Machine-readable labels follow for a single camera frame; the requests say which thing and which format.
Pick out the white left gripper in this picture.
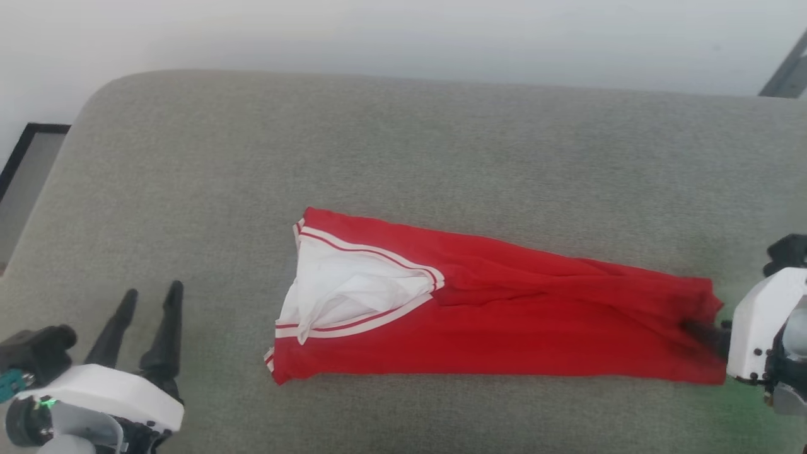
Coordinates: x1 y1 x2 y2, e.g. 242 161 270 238
16 281 185 454

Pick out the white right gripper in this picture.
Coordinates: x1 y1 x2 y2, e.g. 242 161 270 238
682 268 807 384

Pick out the red white-trimmed jersey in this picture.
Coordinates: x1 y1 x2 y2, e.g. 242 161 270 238
264 207 727 386

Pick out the black framed grey panel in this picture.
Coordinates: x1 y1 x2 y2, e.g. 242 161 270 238
0 123 72 273

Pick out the grey metal leg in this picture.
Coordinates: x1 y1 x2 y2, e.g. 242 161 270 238
759 28 807 99

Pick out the grey fabric sofa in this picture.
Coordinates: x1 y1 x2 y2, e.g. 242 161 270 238
0 69 807 454

